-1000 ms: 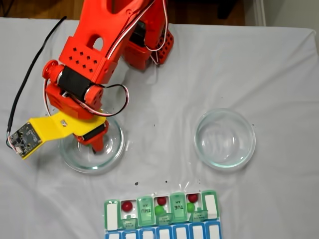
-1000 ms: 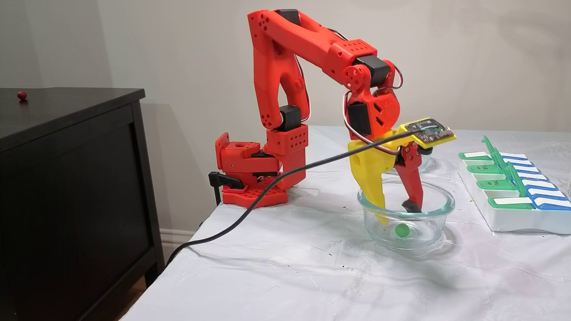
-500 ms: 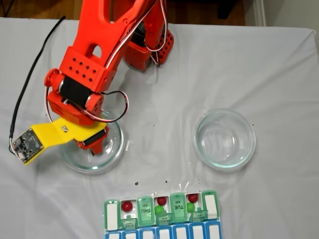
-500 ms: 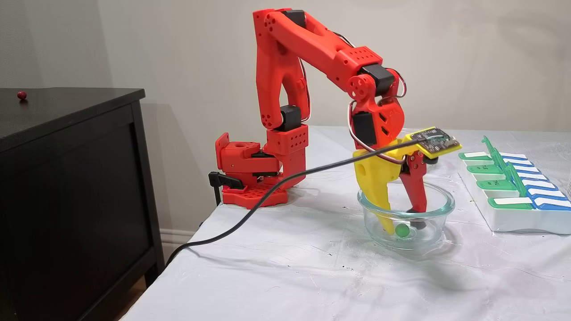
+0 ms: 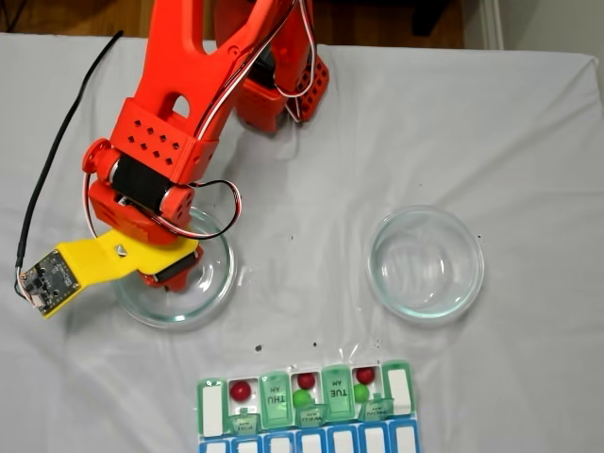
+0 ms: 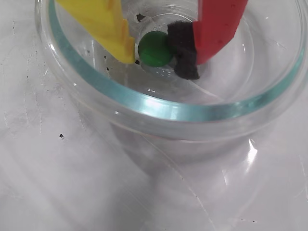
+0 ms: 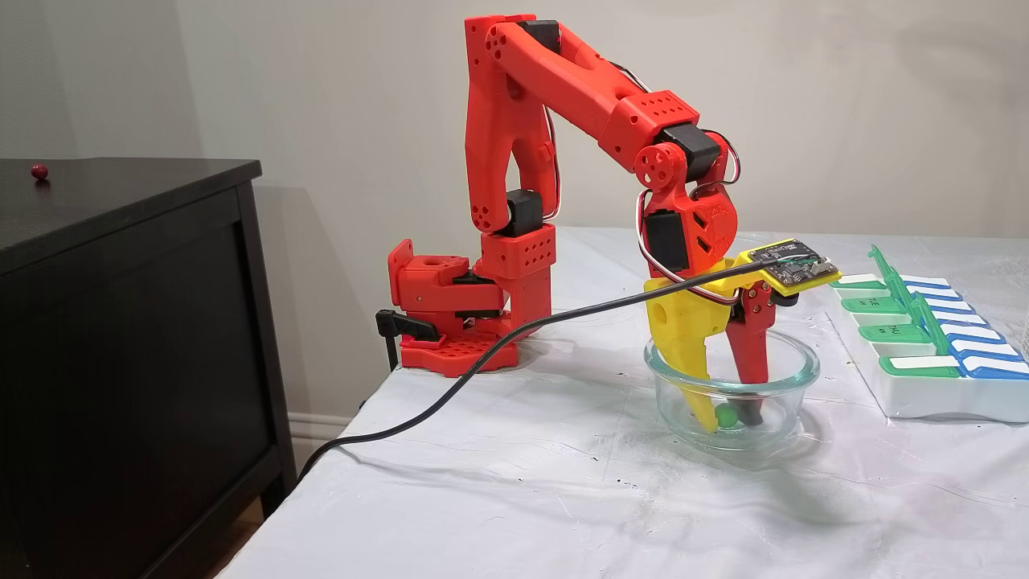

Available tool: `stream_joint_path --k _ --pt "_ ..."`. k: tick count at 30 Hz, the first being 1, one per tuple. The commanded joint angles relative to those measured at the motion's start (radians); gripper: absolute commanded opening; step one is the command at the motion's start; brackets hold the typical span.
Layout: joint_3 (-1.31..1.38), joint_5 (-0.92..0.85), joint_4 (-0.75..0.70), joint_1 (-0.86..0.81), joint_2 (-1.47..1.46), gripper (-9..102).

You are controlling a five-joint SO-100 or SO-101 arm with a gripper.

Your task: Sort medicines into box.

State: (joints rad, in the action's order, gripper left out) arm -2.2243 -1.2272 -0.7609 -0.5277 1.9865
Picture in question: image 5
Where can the red round pill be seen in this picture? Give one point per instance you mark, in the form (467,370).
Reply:
(240,390)
(306,379)
(365,375)

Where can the green round pill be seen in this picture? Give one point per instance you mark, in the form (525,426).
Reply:
(361,392)
(302,397)

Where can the weekly pill organizer box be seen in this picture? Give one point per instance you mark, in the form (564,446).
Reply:
(307,439)

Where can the clear glass bowl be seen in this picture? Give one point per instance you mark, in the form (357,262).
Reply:
(424,264)
(212,292)

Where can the white table cover sheet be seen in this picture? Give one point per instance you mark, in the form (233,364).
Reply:
(519,189)

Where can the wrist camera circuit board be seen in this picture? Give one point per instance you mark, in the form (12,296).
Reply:
(49,280)

